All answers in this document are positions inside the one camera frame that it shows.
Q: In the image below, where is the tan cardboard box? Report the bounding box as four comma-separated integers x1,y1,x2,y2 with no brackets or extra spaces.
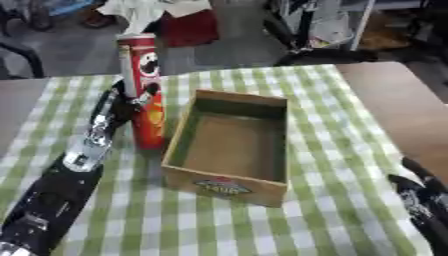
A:
159,88,291,209

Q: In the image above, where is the black chair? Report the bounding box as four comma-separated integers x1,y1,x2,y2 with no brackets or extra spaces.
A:
0,3,48,80

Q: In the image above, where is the red bag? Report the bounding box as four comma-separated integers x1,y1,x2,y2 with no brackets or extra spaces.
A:
155,8,223,48

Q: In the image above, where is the red chip can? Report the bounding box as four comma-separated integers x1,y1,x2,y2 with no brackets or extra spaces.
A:
115,33,168,151

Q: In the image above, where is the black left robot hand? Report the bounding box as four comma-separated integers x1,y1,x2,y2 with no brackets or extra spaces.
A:
91,79,163,134

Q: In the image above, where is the black tripod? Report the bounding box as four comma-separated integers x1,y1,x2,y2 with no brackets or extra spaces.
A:
260,0,382,67

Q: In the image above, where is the white cloth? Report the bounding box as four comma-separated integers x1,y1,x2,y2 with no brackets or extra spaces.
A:
94,0,216,36

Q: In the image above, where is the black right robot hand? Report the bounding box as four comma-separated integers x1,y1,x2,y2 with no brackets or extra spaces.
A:
386,156,448,234

